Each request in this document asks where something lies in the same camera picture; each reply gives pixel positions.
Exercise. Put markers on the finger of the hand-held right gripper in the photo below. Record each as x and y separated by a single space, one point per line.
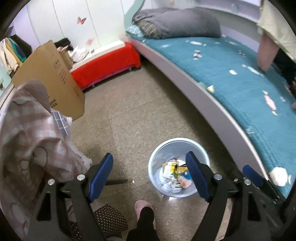
253 177

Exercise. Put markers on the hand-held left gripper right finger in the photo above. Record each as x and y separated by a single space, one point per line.
196 176

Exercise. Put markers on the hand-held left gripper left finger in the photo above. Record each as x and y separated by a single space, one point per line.
101 176

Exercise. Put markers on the orange snack packet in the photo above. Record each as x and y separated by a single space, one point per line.
185 182

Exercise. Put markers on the blue and yellow packet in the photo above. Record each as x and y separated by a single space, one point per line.
179 170

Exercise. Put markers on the white wrapper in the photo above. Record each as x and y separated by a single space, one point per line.
166 171

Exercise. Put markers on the light blue waste bin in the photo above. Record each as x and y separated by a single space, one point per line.
159 150

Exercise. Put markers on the black polka dot cushion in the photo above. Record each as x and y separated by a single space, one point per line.
111 220

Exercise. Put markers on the pink slipper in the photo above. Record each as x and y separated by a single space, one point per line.
142 205

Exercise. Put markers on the grey checked bed sheet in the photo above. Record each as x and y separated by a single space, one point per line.
61 120

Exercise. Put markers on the pink checked cloth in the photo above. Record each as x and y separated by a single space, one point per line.
30 139

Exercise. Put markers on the brown cardboard box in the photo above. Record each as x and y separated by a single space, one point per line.
53 78

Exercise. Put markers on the red covered bench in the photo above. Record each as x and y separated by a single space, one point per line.
104 64

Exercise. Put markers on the brown paper bag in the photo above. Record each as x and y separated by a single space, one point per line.
66 58

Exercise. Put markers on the white bundle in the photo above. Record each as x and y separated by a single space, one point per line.
78 54

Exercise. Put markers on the mint drawer cabinet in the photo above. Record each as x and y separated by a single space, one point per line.
5 81

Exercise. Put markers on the black bag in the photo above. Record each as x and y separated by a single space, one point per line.
63 42

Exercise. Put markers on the light blue checked pillow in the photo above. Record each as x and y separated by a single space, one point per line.
134 31

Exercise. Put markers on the stack of folded clothes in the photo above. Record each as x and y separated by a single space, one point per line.
13 53

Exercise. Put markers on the grey duvet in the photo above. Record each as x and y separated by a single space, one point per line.
180 23

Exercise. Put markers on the lilac bedside shelf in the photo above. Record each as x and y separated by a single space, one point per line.
231 11

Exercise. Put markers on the pink butterfly wall sticker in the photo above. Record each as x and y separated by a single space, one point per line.
81 20

